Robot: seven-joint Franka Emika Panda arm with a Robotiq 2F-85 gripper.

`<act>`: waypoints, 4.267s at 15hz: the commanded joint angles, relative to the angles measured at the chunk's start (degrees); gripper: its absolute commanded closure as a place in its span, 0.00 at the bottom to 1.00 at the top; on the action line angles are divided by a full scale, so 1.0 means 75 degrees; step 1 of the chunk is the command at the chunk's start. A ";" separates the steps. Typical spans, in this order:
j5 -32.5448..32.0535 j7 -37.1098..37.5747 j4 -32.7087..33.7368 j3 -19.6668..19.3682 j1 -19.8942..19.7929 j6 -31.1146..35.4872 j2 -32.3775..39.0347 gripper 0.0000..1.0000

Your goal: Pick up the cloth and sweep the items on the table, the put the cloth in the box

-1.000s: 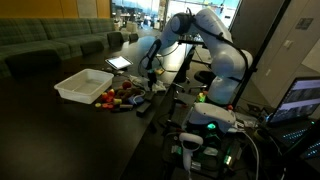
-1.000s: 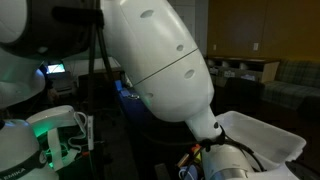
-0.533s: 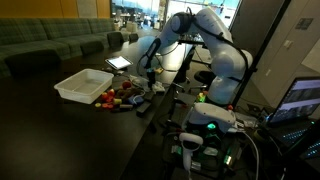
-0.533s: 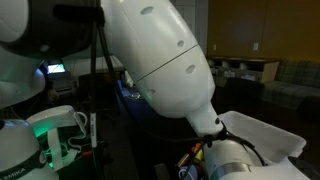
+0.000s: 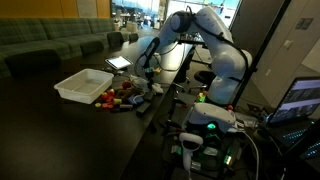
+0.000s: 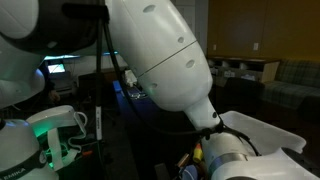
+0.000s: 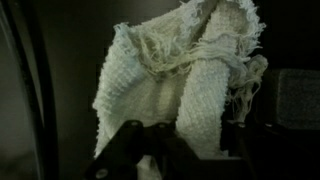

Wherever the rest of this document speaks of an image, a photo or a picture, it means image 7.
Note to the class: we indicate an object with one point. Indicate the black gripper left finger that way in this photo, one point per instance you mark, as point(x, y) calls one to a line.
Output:
point(126, 143)

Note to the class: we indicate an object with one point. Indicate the black rectangular block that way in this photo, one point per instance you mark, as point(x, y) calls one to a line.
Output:
point(296, 100)

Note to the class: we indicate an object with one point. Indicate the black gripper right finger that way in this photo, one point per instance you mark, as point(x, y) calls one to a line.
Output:
point(238, 150)

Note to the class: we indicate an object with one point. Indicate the white woven cloth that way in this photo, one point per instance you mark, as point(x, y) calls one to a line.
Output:
point(200, 100)

